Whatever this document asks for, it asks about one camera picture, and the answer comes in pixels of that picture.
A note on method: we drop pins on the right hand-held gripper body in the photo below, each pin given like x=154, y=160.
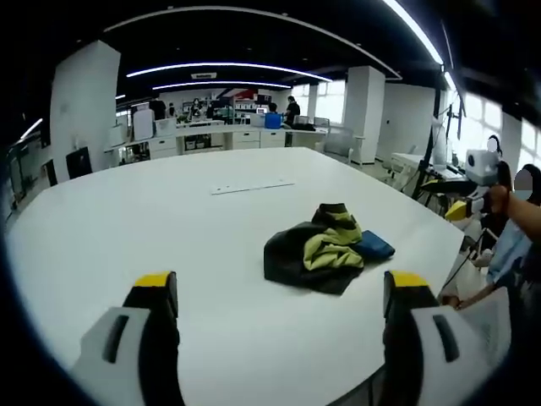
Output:
x=482, y=167

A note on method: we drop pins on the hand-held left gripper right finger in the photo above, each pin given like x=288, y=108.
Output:
x=439, y=338

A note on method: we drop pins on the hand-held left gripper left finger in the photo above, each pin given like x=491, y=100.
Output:
x=127, y=338

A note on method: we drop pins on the blue template sheet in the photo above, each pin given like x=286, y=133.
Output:
x=376, y=246

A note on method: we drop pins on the black and yellow-green garment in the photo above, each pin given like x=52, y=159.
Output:
x=304, y=258

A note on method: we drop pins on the person's right hand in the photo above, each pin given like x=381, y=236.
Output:
x=498, y=199

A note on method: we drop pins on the black tripod stand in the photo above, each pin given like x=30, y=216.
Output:
x=427, y=165

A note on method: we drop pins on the white side desk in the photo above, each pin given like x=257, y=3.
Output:
x=412, y=160

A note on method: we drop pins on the white mesh chair back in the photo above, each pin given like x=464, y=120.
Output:
x=494, y=321

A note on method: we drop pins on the long ceiling light strip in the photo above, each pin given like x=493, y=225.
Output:
x=220, y=84
x=228, y=68
x=416, y=27

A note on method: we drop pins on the black chair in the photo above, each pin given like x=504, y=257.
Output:
x=79, y=162

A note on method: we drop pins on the blue box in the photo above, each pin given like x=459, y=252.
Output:
x=273, y=120

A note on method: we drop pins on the white flat strip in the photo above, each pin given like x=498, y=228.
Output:
x=253, y=188

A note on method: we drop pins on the row of white desk cabinets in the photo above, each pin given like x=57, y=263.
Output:
x=220, y=139

